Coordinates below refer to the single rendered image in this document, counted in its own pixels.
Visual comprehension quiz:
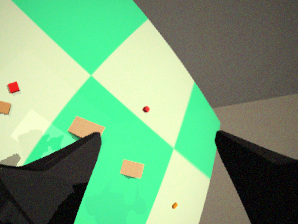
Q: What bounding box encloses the orange block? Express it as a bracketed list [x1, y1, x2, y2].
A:
[0, 100, 12, 115]

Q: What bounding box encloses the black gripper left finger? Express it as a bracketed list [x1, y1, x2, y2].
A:
[0, 132, 101, 224]

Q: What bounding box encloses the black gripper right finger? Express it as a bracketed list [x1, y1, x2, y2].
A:
[214, 131, 298, 224]

